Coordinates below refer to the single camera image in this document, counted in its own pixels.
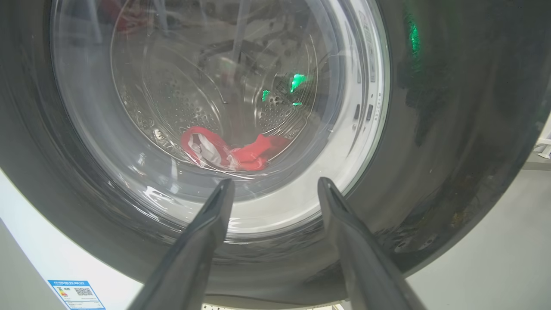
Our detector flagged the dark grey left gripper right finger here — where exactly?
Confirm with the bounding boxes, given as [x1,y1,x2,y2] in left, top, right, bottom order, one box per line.
[317,177,427,310]

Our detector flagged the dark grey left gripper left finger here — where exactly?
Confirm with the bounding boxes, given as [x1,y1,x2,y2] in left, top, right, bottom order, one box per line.
[128,178,236,310]

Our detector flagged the black round glass washer door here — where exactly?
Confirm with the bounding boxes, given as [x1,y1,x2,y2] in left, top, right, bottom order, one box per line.
[0,0,551,308]

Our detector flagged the red and white garment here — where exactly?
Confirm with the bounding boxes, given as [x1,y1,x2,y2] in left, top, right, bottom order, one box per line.
[180,126,291,172]

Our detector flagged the white front-load washing machine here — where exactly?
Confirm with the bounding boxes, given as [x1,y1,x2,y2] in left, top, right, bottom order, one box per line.
[0,170,345,310]

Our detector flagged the blue energy label sticker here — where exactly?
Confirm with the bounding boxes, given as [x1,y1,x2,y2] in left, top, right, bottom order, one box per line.
[47,280,106,310]

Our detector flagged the perforated steel washer drum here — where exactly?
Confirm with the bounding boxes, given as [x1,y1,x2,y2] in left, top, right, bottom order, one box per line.
[110,0,328,173]

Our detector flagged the white plastic rack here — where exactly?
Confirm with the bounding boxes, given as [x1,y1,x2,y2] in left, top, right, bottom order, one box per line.
[534,114,551,160]

